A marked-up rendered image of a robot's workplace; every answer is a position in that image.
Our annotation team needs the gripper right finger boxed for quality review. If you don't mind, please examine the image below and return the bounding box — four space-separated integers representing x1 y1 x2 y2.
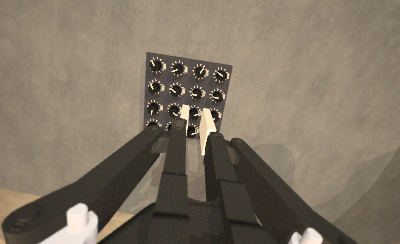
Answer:
199 108 358 244

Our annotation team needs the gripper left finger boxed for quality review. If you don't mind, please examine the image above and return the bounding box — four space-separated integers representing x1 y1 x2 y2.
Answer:
1 105 190 244

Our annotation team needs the dark grey knob box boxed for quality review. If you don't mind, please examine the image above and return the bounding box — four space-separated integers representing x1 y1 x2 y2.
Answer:
143 52 233 139

